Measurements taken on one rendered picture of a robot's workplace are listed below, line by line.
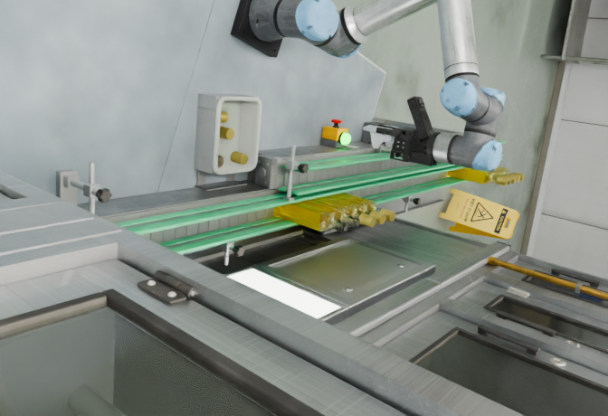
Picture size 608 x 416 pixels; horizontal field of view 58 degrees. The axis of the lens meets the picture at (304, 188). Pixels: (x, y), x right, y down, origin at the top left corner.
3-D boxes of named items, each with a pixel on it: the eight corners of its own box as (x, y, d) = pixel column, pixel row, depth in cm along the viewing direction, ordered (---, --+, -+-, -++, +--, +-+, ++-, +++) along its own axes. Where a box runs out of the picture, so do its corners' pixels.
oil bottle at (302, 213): (272, 215, 173) (326, 234, 160) (273, 198, 172) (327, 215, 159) (284, 212, 178) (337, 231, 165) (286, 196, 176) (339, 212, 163)
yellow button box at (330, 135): (319, 144, 206) (336, 147, 201) (321, 124, 204) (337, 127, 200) (330, 143, 211) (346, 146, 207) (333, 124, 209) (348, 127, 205)
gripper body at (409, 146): (386, 157, 145) (428, 166, 138) (391, 125, 143) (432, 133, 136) (401, 156, 151) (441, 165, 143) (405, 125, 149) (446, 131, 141)
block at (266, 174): (252, 184, 173) (268, 189, 168) (254, 155, 170) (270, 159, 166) (260, 183, 175) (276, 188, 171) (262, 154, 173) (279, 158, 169)
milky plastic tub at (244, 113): (194, 169, 161) (213, 175, 156) (198, 92, 156) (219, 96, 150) (237, 165, 174) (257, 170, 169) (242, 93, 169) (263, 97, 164)
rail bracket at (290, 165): (268, 195, 169) (299, 204, 161) (272, 141, 165) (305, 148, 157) (274, 193, 171) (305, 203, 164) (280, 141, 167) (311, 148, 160)
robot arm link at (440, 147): (450, 135, 133) (463, 134, 139) (432, 132, 136) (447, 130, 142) (444, 165, 135) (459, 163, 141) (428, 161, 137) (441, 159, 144)
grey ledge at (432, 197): (304, 228, 204) (327, 236, 197) (306, 205, 202) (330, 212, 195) (423, 196, 277) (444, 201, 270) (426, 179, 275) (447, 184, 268)
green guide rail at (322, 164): (280, 166, 170) (299, 172, 166) (280, 164, 170) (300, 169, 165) (491, 140, 304) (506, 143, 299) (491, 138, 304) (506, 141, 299)
